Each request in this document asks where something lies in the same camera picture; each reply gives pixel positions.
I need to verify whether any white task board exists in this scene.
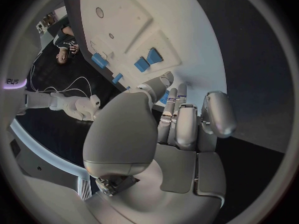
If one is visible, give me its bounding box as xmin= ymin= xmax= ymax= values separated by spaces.
xmin=63 ymin=0 xmax=229 ymax=107

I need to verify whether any blue plug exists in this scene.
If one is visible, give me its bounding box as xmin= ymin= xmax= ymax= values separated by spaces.
xmin=146 ymin=47 xmax=164 ymax=65
xmin=133 ymin=56 xmax=151 ymax=73

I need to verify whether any thick long blue cylinder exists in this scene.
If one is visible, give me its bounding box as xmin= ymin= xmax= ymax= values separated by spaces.
xmin=90 ymin=52 xmax=109 ymax=69

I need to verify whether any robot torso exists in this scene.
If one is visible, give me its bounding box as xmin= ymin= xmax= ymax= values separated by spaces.
xmin=3 ymin=35 xmax=44 ymax=116

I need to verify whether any white cable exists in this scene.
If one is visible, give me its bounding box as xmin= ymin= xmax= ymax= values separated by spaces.
xmin=43 ymin=76 xmax=92 ymax=99
xmin=29 ymin=52 xmax=59 ymax=94

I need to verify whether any person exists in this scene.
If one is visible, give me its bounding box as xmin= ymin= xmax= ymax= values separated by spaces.
xmin=53 ymin=26 xmax=81 ymax=66

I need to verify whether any thin long blue cylinder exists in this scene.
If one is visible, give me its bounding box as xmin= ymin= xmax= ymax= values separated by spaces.
xmin=111 ymin=72 xmax=124 ymax=85

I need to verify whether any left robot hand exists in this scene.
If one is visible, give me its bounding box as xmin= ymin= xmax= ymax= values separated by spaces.
xmin=82 ymin=71 xmax=238 ymax=224

